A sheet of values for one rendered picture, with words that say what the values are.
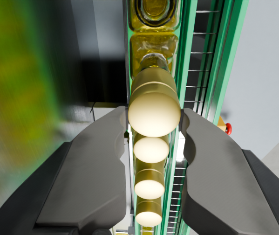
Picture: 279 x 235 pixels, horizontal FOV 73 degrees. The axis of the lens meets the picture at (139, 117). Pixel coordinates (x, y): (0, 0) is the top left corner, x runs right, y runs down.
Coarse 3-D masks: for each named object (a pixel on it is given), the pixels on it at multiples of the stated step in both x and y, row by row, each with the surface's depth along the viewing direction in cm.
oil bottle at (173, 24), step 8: (128, 0) 18; (144, 0) 19; (152, 0) 19; (160, 0) 19; (128, 8) 18; (152, 8) 20; (160, 8) 20; (176, 8) 18; (128, 16) 19; (136, 16) 18; (176, 16) 18; (128, 24) 20; (136, 24) 19; (168, 24) 18; (176, 24) 19; (136, 32) 20; (144, 32) 20; (152, 32) 20; (160, 32) 20
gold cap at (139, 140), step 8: (136, 136) 18; (144, 136) 17; (136, 144) 17; (144, 144) 17; (152, 144) 17; (160, 144) 17; (168, 144) 17; (136, 152) 18; (144, 152) 18; (152, 152) 18; (160, 152) 17; (168, 152) 17; (144, 160) 18; (152, 160) 18; (160, 160) 18
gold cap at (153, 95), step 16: (144, 80) 13; (160, 80) 12; (144, 96) 11; (160, 96) 11; (176, 96) 12; (128, 112) 12; (144, 112) 12; (160, 112) 11; (176, 112) 11; (144, 128) 12; (160, 128) 12
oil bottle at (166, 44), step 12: (132, 36) 21; (144, 36) 20; (156, 36) 20; (168, 36) 20; (132, 48) 20; (144, 48) 20; (156, 48) 19; (168, 48) 20; (132, 60) 21; (168, 60) 20; (132, 72) 21
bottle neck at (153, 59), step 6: (150, 54) 19; (156, 54) 19; (144, 60) 18; (150, 60) 17; (156, 60) 17; (162, 60) 18; (144, 66) 16; (150, 66) 16; (156, 66) 15; (162, 66) 16; (138, 72) 17
